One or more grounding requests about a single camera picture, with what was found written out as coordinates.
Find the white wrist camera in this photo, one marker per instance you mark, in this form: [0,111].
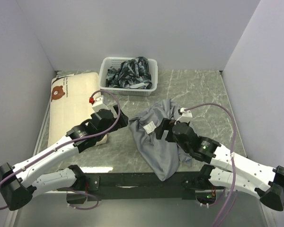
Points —
[97,103]
[184,116]

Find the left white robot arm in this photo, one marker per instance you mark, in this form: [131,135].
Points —
[20,183]

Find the cream bear-print pillow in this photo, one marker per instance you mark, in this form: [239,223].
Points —
[69,104]

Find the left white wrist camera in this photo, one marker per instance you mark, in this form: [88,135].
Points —
[97,103]

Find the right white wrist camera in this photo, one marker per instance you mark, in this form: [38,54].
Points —
[184,116]

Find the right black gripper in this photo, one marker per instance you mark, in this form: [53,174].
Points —
[166,124]

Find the white plastic basket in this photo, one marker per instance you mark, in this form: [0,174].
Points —
[116,62]

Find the grey pillowcase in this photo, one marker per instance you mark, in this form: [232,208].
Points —
[162,157]

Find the dark patterned cloth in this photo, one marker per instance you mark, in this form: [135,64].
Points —
[131,74]

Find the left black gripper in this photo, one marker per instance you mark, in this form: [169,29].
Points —
[122,122]

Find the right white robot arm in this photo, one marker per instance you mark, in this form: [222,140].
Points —
[223,168]

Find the black base beam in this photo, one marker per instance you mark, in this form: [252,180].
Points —
[109,186]

